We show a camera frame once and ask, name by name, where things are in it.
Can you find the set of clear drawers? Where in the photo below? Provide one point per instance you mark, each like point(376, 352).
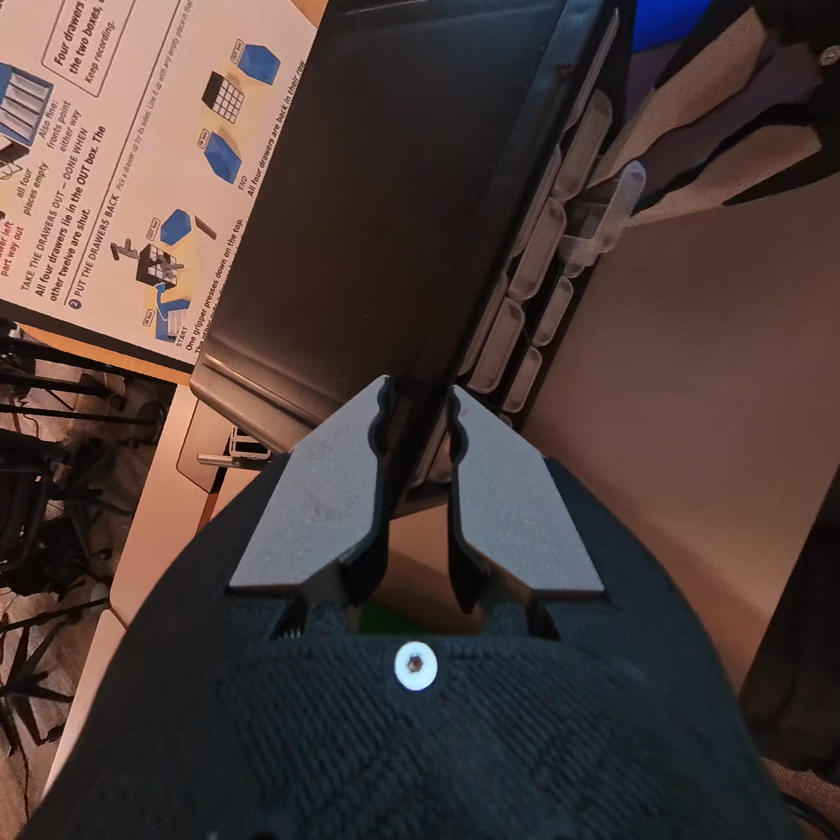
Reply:
point(535, 256)

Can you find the green box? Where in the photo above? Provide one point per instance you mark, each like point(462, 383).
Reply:
point(374, 617)

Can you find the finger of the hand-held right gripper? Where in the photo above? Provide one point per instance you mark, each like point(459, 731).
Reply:
point(735, 170)
point(709, 98)

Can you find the black drawer cabinet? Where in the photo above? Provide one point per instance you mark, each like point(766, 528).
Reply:
point(367, 197)

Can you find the printed instruction sheet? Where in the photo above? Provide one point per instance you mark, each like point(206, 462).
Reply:
point(131, 164)

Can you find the silver metal bracket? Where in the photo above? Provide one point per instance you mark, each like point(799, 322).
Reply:
point(236, 449)

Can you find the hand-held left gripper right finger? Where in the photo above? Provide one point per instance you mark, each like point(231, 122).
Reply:
point(518, 518)

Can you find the black tripod stand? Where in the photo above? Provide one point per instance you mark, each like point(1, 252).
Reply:
point(59, 459)

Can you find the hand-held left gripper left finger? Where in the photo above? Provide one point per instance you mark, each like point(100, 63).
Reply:
point(308, 499)

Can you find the clear plastic drawer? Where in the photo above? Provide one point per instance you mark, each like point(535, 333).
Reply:
point(617, 197)

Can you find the blue box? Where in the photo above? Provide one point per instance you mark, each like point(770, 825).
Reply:
point(649, 26)

